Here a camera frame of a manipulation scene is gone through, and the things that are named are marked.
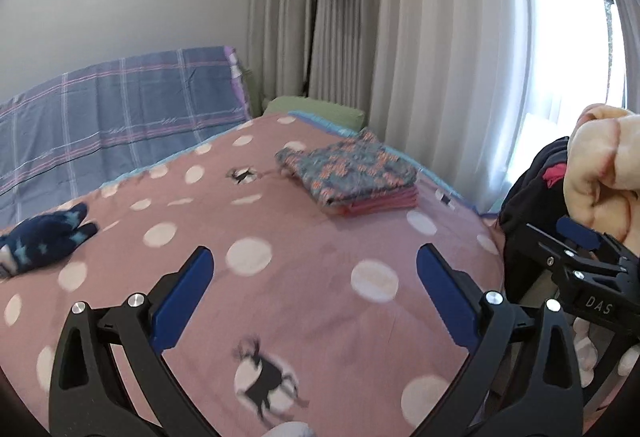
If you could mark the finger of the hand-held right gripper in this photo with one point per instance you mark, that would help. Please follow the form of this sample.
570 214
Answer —
580 232
550 244

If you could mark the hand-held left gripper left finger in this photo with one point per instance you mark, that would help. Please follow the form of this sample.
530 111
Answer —
184 299

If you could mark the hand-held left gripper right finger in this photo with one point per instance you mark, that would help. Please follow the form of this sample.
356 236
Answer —
445 299

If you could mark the teal floral shirt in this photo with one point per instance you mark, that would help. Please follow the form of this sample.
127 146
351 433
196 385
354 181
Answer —
350 167

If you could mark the pink folded clothes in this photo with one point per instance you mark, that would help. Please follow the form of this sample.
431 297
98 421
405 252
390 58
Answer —
380 204

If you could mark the person's right hand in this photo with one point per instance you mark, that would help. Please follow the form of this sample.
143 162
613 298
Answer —
600 167

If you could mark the pink dotted bedspread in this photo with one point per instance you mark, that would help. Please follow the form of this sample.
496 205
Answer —
310 267

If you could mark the navy star plush cloth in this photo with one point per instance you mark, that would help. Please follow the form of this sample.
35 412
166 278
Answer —
45 242

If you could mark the white fuzzy sleeve cuff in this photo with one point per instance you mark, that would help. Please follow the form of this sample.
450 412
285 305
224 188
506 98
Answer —
287 430

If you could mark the grey curtain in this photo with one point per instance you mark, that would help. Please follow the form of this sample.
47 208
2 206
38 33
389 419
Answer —
425 42

